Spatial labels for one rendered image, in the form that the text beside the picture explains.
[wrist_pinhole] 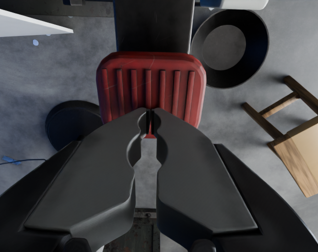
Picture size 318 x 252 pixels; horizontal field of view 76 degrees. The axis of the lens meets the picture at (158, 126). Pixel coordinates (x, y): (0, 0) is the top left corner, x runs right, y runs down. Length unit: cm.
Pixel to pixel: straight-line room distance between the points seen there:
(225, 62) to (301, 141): 42
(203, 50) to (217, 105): 27
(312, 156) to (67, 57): 101
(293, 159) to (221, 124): 37
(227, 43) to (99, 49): 52
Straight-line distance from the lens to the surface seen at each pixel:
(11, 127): 127
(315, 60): 112
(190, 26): 17
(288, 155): 84
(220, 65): 94
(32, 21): 70
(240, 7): 27
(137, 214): 149
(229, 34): 93
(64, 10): 91
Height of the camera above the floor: 88
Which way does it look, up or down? 59 degrees down
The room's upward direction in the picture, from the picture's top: 180 degrees clockwise
